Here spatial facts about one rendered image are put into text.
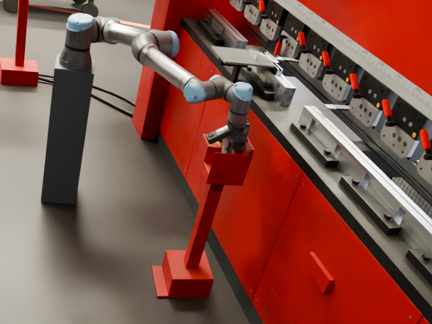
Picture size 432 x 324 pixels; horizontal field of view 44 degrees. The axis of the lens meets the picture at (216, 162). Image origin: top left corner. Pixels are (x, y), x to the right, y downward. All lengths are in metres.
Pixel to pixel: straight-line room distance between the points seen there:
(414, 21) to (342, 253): 0.82
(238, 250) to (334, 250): 0.74
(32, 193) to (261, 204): 1.29
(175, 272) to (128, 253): 0.33
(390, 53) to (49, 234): 1.80
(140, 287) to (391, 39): 1.54
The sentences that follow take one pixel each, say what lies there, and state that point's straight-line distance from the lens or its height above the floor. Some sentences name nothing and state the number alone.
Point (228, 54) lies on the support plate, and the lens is 2.57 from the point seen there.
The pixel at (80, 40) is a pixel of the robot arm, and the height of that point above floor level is 0.92.
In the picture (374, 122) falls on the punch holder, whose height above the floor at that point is 1.13.
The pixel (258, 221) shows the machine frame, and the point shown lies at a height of 0.44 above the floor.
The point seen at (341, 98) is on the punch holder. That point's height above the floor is 1.12.
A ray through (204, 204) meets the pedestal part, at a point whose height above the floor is 0.50.
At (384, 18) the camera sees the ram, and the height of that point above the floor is 1.46.
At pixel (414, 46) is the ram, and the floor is 1.43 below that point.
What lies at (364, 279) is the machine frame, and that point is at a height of 0.74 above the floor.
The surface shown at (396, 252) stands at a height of 0.88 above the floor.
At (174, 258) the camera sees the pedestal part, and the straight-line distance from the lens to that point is 2.61.
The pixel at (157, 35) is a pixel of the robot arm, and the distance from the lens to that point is 2.31.
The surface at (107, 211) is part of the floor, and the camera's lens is 2.99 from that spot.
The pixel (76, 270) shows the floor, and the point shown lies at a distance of 2.63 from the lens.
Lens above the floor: 1.84
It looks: 30 degrees down
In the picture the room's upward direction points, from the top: 17 degrees clockwise
